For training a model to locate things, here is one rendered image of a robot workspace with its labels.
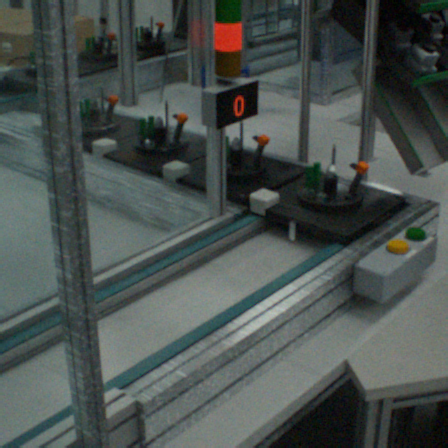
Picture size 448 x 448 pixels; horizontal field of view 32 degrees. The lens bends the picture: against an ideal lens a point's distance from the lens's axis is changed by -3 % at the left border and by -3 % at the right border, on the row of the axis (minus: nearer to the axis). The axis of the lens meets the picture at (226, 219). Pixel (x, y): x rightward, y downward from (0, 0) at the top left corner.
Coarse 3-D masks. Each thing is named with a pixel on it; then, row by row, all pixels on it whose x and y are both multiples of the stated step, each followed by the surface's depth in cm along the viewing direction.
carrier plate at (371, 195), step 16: (304, 176) 179; (288, 192) 171; (368, 192) 172; (384, 192) 172; (272, 208) 164; (288, 208) 164; (368, 208) 164; (384, 208) 164; (400, 208) 168; (288, 224) 161; (304, 224) 158; (320, 224) 157; (336, 224) 157; (352, 224) 157; (368, 224) 158; (336, 240) 154; (352, 240) 155
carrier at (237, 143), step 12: (240, 132) 185; (228, 144) 184; (240, 144) 179; (228, 156) 185; (240, 156) 180; (252, 156) 186; (264, 156) 191; (228, 168) 176; (240, 168) 179; (252, 168) 177; (264, 168) 179; (276, 168) 184; (288, 168) 184; (300, 168) 184; (228, 180) 176; (240, 180) 176; (252, 180) 177; (264, 180) 177; (276, 180) 177; (288, 180) 178; (228, 192) 171; (240, 192) 171; (252, 192) 171; (240, 204) 168
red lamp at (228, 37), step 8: (216, 24) 144; (224, 24) 143; (232, 24) 143; (240, 24) 144; (216, 32) 144; (224, 32) 143; (232, 32) 143; (240, 32) 145; (216, 40) 145; (224, 40) 144; (232, 40) 144; (240, 40) 145; (216, 48) 146; (224, 48) 144; (232, 48) 145; (240, 48) 146
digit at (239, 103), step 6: (240, 90) 149; (246, 90) 150; (234, 96) 148; (240, 96) 150; (246, 96) 151; (234, 102) 149; (240, 102) 150; (246, 102) 151; (234, 108) 149; (240, 108) 151; (246, 108) 152; (234, 114) 150; (240, 114) 151; (246, 114) 152; (234, 120) 150
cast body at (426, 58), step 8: (416, 48) 169; (424, 48) 168; (432, 48) 168; (408, 56) 172; (416, 56) 170; (424, 56) 167; (432, 56) 168; (408, 64) 172; (416, 64) 170; (424, 64) 169; (432, 64) 170; (416, 72) 170; (424, 72) 169; (432, 72) 171
